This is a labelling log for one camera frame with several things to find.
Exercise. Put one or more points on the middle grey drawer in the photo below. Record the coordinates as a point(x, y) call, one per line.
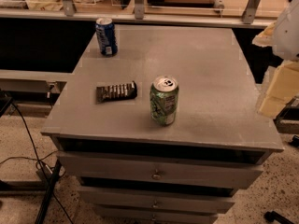
point(156, 200)

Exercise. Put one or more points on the top grey drawer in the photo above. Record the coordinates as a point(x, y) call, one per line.
point(214, 174)

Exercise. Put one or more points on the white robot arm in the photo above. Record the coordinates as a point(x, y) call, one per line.
point(286, 33)

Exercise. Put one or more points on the bottom grey drawer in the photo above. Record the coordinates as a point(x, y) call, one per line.
point(154, 215)

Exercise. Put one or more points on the metal railing frame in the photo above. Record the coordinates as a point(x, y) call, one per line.
point(226, 13)

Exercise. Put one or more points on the green soda can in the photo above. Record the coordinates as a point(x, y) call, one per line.
point(163, 97)

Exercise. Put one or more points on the grey drawer cabinet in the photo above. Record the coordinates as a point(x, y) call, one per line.
point(166, 130)

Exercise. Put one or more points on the blue soda can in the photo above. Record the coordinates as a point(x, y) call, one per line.
point(105, 32)

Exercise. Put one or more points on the grey drawer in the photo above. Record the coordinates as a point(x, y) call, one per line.
point(156, 200)
point(154, 215)
point(214, 174)

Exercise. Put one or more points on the black caster foot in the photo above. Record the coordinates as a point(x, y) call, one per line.
point(274, 216)

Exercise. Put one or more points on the black stand leg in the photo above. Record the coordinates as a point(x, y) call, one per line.
point(51, 177)

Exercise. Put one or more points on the dark snack bar wrapper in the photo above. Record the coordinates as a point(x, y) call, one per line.
point(118, 92)

